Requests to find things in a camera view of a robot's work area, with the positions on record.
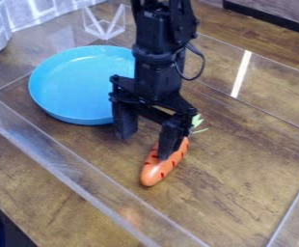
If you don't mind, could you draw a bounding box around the black cable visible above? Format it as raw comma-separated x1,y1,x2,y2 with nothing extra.
172,41,206,82

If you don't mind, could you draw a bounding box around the clear acrylic enclosure wall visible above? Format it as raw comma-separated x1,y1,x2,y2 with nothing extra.
0,1,299,247

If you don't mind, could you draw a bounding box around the orange toy carrot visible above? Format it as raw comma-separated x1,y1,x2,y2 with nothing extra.
140,137,190,186

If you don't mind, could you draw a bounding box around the dark background board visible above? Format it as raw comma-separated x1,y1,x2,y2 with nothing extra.
223,0,299,33

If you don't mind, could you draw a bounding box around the clear acrylic corner bracket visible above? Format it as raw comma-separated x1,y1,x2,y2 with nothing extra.
81,4,127,41

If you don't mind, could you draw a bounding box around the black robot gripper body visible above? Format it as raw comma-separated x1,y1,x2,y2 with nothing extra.
109,46,198,123

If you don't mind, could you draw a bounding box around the blue round tray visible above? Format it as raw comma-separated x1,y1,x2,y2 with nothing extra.
28,45,133,125

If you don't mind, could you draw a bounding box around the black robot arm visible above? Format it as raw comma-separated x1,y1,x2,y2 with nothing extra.
109,0,199,160

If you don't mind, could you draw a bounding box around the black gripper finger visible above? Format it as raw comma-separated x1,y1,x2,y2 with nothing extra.
112,102,137,140
158,115,192,160

